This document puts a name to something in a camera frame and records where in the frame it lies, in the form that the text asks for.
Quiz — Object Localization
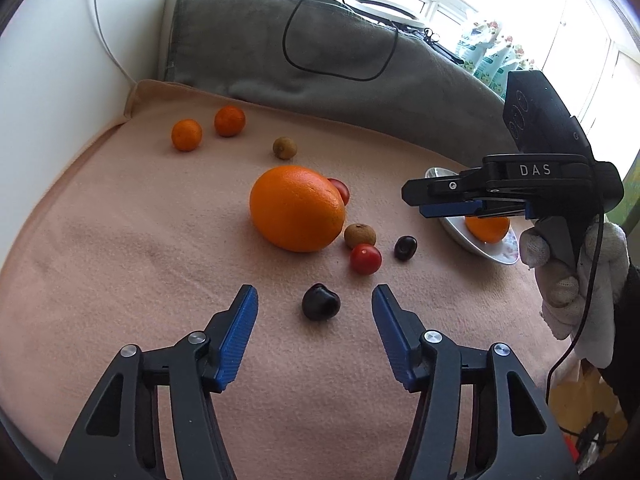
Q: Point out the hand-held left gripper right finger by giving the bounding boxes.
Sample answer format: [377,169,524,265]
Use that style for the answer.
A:
[371,284,581,480]

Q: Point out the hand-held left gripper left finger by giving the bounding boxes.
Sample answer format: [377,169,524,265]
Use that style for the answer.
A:
[54,284,259,480]

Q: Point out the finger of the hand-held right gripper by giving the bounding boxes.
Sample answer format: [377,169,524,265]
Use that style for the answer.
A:
[401,166,486,207]
[419,199,527,222]

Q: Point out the white floral plate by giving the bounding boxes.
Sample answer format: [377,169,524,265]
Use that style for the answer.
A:
[425,166,522,266]

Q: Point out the rough-skinned orange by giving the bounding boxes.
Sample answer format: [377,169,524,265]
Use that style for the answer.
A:
[464,214,511,244]

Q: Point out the red cherry tomato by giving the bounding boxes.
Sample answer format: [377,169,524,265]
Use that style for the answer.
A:
[327,178,351,207]
[349,243,383,276]

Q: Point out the dark cherry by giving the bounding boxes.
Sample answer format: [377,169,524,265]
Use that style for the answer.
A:
[301,283,341,322]

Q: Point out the large smooth orange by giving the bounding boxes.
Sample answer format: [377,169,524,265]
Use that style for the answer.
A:
[249,165,347,253]

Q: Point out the small tangerine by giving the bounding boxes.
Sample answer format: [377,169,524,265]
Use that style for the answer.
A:
[214,106,246,138]
[171,119,203,152]

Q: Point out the person's right hand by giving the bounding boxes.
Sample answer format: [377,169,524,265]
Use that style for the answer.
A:
[519,219,629,367]

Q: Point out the small dark grape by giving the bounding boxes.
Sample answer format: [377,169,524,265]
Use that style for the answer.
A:
[394,235,418,262]

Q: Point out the green floral tissue pack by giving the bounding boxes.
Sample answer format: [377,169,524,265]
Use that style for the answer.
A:
[500,45,535,96]
[457,20,490,63]
[475,37,516,83]

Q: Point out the black scissors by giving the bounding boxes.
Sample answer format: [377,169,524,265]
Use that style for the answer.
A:
[422,27,466,63]

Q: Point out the round white disc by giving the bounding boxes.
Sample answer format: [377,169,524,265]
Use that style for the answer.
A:
[352,0,426,23]

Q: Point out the grey cushion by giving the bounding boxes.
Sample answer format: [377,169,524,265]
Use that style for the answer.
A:
[164,0,521,168]

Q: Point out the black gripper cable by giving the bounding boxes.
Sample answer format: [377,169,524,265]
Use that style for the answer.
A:
[545,195,606,406]

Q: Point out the black looped cable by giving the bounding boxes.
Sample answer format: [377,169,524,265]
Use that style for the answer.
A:
[282,0,400,82]

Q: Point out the white cable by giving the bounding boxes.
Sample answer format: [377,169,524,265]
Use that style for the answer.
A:
[92,0,138,87]

